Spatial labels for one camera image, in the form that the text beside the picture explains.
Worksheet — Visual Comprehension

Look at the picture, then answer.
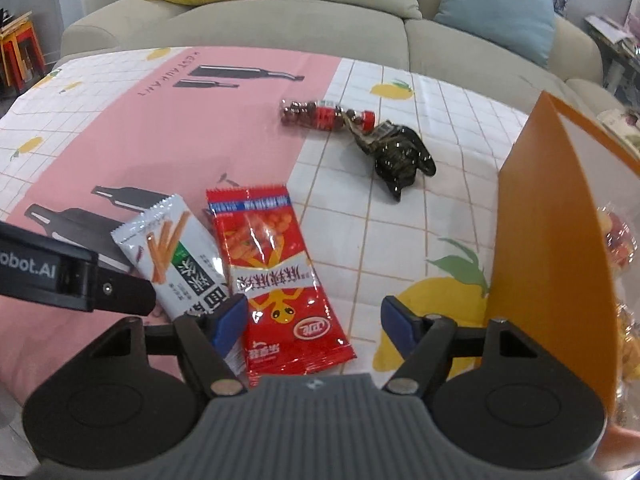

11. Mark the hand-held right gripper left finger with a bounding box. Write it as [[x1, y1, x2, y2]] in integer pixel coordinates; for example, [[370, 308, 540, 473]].
[[87, 294, 250, 395]]

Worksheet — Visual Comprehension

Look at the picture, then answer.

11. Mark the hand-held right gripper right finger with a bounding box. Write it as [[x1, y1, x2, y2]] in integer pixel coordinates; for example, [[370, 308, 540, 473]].
[[380, 296, 545, 395]]

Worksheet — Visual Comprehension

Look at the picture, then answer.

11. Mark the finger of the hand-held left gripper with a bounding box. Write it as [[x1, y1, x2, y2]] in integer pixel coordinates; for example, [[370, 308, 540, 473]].
[[92, 264, 157, 317]]

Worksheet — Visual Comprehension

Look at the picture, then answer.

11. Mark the red snack packet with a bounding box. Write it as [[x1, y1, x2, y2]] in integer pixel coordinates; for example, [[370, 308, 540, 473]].
[[206, 184, 357, 388]]

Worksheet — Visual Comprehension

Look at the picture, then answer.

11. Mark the white stick snack packet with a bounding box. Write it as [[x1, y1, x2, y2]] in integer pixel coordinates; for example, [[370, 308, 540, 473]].
[[111, 194, 248, 376]]

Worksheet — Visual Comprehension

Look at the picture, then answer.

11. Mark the orange cardboard box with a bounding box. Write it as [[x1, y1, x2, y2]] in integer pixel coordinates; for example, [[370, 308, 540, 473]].
[[482, 91, 640, 441]]

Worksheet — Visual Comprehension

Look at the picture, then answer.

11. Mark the golden pastry snack pack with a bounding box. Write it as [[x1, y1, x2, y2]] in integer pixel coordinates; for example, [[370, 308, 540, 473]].
[[612, 305, 640, 361]]

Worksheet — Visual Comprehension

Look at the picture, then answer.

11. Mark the clear fruit jelly pack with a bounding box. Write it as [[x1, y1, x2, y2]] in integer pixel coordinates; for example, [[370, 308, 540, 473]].
[[597, 204, 640, 268]]

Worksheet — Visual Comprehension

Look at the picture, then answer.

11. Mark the black glossy snack packet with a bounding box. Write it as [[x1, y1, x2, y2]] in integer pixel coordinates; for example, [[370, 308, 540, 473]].
[[350, 120, 437, 203]]

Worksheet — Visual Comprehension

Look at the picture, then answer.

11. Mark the pink and white printed tablecloth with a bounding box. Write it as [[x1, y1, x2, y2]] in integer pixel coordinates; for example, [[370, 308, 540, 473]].
[[0, 46, 541, 411]]

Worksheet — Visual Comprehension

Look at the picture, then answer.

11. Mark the red bead candy bottle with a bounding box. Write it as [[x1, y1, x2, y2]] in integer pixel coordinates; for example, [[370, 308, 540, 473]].
[[279, 100, 376, 132]]

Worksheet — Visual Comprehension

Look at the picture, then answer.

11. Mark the stack of red plastic stools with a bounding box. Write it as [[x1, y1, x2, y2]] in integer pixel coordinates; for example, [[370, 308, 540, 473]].
[[0, 10, 48, 96]]

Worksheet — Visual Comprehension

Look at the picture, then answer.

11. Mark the stack of magazines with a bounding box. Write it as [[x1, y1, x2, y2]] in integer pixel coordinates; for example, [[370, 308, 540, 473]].
[[597, 107, 640, 147]]

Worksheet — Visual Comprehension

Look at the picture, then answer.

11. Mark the beige fabric sofa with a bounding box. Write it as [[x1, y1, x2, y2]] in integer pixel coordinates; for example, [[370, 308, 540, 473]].
[[60, 0, 626, 111]]

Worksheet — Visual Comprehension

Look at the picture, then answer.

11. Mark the white desk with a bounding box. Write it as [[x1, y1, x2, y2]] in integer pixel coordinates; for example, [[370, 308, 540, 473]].
[[597, 40, 640, 107]]

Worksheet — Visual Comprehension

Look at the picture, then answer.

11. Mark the light blue pillow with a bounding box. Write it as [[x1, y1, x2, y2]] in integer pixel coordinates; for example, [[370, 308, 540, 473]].
[[434, 0, 557, 53]]

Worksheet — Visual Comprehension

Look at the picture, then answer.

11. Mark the cluttered desk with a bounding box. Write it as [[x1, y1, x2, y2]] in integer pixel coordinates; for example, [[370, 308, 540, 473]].
[[584, 10, 640, 61]]

